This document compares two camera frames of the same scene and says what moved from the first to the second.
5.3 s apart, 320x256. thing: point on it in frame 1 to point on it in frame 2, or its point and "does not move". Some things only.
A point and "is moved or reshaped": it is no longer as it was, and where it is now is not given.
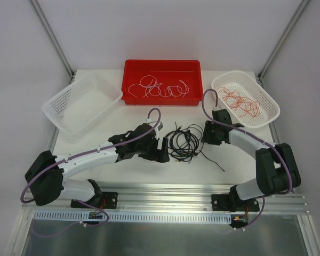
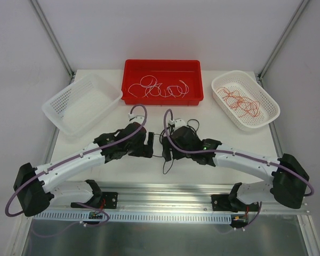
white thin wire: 153,90 does not move
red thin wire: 234,100 does not move
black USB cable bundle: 186,143 is moved or reshaped
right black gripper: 208,132 to 169,146
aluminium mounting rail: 175,198 does not move
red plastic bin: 162,82 does not move
